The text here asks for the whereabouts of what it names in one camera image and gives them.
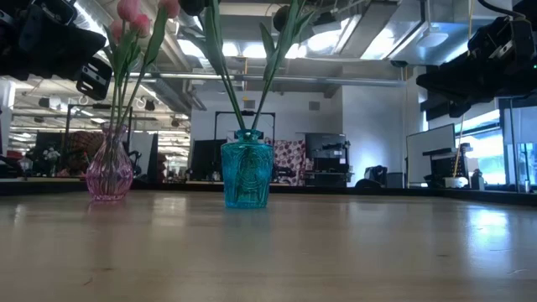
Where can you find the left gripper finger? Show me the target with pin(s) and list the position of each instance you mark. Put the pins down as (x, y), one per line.
(69, 50)
(95, 79)

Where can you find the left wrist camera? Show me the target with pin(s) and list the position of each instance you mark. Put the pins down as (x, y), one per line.
(50, 17)

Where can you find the black gantry frame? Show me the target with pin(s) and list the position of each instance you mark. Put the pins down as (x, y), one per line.
(270, 112)

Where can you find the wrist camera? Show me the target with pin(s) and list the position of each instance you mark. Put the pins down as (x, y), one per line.
(503, 40)
(50, 17)

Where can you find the grey bin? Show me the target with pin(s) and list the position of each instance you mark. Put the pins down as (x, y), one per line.
(395, 180)

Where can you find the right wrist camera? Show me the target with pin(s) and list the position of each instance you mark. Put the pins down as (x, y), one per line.
(503, 40)

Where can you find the black tripod stand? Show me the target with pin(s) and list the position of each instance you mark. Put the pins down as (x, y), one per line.
(512, 138)

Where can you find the grey wall vent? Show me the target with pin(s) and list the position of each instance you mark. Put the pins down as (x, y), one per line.
(314, 105)
(249, 104)

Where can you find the black equipment cart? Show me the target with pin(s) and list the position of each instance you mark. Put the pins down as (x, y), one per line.
(444, 165)

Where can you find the white partition panel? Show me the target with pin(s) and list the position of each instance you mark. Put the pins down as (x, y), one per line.
(142, 151)

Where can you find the ceiling light panel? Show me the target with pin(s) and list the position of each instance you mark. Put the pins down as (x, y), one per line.
(243, 49)

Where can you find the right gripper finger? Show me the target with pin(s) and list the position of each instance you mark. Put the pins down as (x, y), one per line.
(459, 109)
(465, 81)

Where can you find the pink glass vase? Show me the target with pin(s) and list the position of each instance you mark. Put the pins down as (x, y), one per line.
(110, 168)

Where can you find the black monitor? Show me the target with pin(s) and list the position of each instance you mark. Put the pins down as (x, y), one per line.
(205, 161)

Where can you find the dark bottle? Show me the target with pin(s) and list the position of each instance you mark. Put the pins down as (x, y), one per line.
(477, 178)

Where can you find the red white dotted cloth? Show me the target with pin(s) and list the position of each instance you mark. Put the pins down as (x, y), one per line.
(289, 157)

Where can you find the whiteboard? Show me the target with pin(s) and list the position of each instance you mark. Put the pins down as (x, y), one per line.
(423, 159)

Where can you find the black backpack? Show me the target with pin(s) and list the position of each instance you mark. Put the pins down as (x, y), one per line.
(375, 174)

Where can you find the black table frame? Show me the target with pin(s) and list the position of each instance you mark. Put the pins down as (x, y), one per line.
(335, 189)

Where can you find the small metal cup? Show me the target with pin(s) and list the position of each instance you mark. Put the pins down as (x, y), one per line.
(527, 185)

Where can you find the blue glass vase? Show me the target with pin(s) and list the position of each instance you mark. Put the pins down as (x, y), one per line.
(247, 176)

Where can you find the black equipment shelf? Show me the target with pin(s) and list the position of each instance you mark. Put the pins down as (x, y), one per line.
(325, 144)

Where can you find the red plaid cloth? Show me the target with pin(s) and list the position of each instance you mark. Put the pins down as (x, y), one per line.
(81, 144)

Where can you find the long silver pipe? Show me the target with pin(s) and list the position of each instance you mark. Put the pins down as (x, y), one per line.
(335, 79)

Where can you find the white pendant lamp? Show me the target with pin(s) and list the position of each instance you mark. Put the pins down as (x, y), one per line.
(432, 38)

